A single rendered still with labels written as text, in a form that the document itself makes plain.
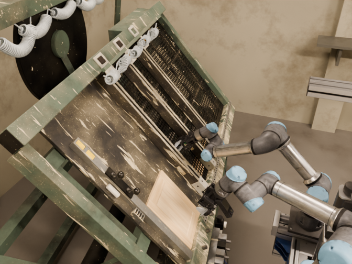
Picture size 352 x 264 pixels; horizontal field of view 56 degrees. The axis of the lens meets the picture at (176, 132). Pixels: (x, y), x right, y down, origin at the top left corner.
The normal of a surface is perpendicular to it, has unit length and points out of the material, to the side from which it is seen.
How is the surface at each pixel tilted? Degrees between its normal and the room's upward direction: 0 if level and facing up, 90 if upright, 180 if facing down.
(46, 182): 90
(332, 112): 90
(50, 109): 51
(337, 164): 0
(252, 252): 0
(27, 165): 90
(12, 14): 90
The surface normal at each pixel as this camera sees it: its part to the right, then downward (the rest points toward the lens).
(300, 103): -0.37, 0.53
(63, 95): 0.75, -0.43
